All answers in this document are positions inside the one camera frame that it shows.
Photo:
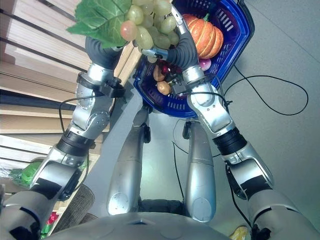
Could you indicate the dark robot feet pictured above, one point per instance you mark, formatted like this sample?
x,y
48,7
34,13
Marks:
x,y
162,206

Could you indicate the grey woven basket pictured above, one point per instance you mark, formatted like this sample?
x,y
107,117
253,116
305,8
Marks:
x,y
75,210

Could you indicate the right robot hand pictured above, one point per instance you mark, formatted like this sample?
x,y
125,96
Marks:
x,y
186,53

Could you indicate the wooden slatted shelf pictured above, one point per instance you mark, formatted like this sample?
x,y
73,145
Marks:
x,y
35,75

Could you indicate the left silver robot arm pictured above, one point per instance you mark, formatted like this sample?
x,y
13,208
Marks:
x,y
85,117

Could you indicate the left silver robot leg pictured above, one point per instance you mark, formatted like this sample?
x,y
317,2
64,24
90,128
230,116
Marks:
x,y
126,170

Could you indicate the green grape bunch with leaf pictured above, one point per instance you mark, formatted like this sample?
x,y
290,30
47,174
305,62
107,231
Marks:
x,y
147,27

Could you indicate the brown potato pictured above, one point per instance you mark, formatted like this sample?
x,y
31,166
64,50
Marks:
x,y
163,88

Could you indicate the green leafy vegetable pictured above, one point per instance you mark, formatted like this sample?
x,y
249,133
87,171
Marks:
x,y
31,173

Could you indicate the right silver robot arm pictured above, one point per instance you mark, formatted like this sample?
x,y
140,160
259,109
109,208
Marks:
x,y
215,117

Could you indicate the small red fruit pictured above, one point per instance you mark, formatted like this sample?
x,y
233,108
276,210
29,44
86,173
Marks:
x,y
167,70

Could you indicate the purple round vegetable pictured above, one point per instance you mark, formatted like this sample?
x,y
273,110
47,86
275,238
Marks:
x,y
205,64

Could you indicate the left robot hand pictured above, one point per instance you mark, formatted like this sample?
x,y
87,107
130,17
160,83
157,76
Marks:
x,y
101,56

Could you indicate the orange pumpkin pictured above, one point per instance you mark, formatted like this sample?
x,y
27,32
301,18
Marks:
x,y
207,37

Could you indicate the yellow fruit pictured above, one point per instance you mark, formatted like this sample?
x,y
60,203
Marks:
x,y
240,233

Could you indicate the grey robot torso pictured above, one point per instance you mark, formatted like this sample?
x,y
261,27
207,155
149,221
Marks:
x,y
147,228

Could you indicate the blue plastic shopping basket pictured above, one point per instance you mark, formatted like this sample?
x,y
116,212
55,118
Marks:
x,y
232,37

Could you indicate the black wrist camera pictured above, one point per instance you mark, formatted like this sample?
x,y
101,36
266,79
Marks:
x,y
178,86
113,88

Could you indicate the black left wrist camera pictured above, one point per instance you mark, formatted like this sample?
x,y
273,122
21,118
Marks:
x,y
113,88

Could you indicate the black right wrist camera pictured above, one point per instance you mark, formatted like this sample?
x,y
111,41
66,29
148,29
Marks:
x,y
178,86

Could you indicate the tan pear-shaped fruit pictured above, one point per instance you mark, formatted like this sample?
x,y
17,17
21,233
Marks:
x,y
158,74

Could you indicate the red and green vegetable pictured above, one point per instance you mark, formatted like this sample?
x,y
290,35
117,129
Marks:
x,y
50,222

